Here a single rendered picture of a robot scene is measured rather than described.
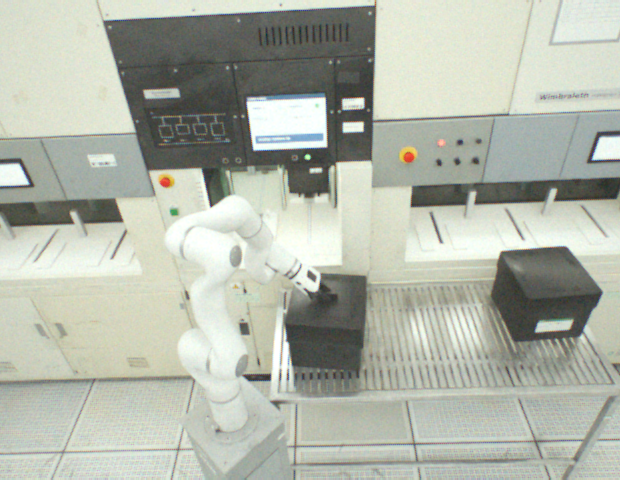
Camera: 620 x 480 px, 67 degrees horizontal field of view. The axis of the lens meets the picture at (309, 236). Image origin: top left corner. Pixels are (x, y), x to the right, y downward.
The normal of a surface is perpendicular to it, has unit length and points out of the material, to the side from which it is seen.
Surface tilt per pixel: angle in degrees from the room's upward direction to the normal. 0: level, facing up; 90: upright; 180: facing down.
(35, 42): 90
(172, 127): 90
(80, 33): 90
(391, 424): 0
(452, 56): 90
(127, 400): 0
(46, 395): 0
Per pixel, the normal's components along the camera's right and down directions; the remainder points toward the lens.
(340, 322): -0.05, -0.79
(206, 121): 0.00, 0.62
